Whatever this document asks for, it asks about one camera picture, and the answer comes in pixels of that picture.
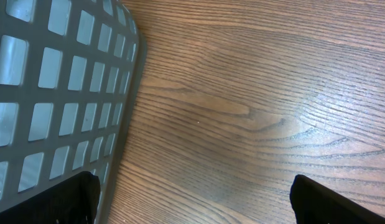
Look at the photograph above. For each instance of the dark grey plastic mesh basket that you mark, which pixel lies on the dark grey plastic mesh basket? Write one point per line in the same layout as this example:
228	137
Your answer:
69	74

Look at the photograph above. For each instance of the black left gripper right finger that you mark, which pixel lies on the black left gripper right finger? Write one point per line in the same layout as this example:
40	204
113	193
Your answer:
315	203

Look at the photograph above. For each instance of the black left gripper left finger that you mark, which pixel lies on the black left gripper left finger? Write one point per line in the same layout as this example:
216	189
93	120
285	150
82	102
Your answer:
74	200

